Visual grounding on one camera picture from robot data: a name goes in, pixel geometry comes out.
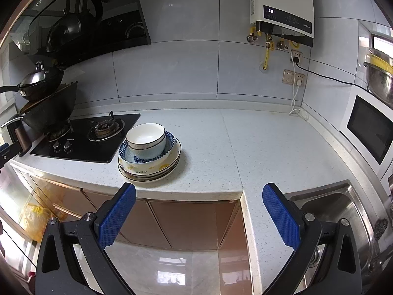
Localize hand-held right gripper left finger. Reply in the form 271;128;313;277
34;182;137;295

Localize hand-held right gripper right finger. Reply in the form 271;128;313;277
262;182;362;295

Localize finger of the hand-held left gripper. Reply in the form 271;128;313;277
0;143;19;173

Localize black striped patterned plate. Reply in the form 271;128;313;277
121;167;178;183

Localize bear print plate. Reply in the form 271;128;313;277
119;163;180;179
118;138;182;176

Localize small white bowl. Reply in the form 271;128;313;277
126;123;167;150

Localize blue floral bowl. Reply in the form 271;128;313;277
119;131;177;164

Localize brown cabinet door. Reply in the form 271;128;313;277
81;189;172;249
216;201;246;251
147;200;243;251

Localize brown jug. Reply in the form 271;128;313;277
6;120;33;157

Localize glass door cabinet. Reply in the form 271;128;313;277
0;166;83;271

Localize stainless steel sink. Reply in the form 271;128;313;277
282;183;393;295

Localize gas burner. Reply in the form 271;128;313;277
46;124;72;142
87;111;125;142

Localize large black wok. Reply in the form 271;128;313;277
0;81;78;134

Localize black glass gas stove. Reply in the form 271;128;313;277
30;113;141;164

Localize black frying pan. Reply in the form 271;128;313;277
0;66;65;101

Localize wooden wok lid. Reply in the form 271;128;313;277
20;81;77;114

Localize black pan lid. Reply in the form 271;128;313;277
18;61;53;88

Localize steel wool scourer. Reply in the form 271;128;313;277
373;218;389;240

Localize white microwave oven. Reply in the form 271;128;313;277
339;94;393;180

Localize stainless steel basin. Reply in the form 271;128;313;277
364;47;393;106

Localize black range hood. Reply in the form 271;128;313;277
6;0;152;68

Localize yellow basin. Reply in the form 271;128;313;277
368;54;393;72

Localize window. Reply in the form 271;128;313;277
358;20;393;68

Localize white power cable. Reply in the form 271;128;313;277
289;63;309;120

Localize beige wall outlet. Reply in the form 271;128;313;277
282;69;307;87

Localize black power cable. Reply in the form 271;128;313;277
293;56;369;91

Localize yellow gas hose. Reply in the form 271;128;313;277
262;32;274;70

